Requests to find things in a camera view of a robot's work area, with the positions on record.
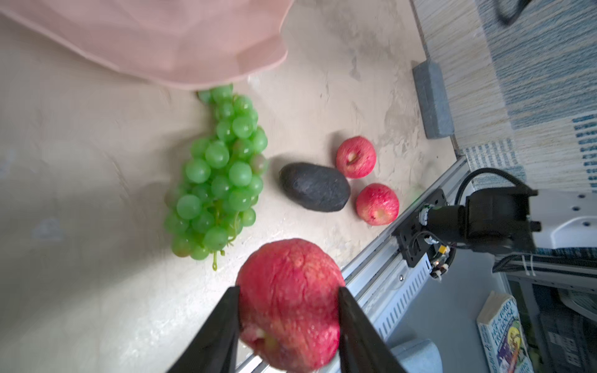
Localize pink scalloped fruit bowl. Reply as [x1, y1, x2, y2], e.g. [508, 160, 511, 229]
[1, 1, 292, 90]

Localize grey foam block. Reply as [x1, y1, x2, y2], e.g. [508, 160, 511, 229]
[412, 59, 455, 140]

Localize green fake grape bunch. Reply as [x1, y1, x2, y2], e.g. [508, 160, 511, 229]
[164, 84, 268, 261]

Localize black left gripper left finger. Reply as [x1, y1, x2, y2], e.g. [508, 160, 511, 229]
[168, 286, 240, 373]

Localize paperback book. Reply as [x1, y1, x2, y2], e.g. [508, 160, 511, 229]
[477, 292, 534, 373]

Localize dark fake avocado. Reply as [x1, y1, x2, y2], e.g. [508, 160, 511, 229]
[278, 163, 351, 213]

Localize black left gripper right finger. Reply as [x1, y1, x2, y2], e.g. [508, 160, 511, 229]
[338, 287, 406, 373]

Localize red fake apple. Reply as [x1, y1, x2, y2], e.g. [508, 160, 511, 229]
[335, 136, 377, 179]
[355, 183, 400, 226]
[236, 239, 345, 372]

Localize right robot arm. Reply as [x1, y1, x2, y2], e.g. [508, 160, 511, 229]
[330, 170, 596, 372]

